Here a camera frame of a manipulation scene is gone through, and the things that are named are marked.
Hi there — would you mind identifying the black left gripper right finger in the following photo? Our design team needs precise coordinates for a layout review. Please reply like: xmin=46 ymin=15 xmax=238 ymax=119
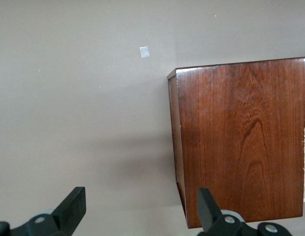
xmin=196 ymin=188 xmax=291 ymax=236

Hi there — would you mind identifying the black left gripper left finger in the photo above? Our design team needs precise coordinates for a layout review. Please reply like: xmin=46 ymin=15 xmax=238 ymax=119
xmin=0 ymin=186 xmax=87 ymax=236

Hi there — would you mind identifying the dark brown wooden cabinet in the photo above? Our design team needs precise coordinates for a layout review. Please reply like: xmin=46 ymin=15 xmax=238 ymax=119
xmin=166 ymin=57 xmax=305 ymax=229

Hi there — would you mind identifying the small tape patch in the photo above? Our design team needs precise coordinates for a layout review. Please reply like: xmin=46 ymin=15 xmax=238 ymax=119
xmin=139 ymin=45 xmax=151 ymax=59

